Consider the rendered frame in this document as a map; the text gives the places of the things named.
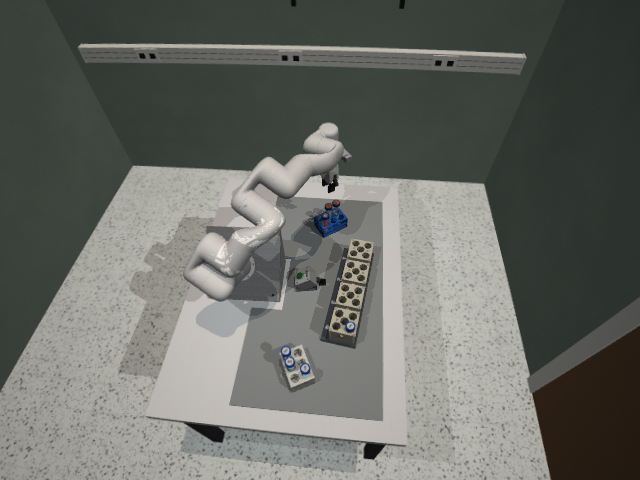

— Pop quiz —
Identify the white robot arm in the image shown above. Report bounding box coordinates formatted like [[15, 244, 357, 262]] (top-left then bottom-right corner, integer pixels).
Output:
[[183, 123, 352, 301]]

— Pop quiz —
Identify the blue tube rack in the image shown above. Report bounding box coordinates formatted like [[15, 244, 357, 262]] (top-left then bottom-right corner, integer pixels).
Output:
[[314, 209, 348, 237]]

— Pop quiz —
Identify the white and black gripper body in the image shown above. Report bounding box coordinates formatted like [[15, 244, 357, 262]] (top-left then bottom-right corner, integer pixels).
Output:
[[321, 164, 339, 184]]

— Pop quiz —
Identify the grey flat mat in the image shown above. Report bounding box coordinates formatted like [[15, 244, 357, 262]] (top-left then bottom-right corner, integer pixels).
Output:
[[229, 196, 383, 421]]

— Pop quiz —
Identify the beige square adapter with holes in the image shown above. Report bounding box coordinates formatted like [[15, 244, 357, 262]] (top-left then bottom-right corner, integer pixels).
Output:
[[341, 259, 370, 287], [335, 282, 365, 312], [347, 239, 374, 264]]

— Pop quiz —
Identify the white tube rack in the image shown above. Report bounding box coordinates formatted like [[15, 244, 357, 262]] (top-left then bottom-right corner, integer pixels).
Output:
[[280, 345, 315, 392]]

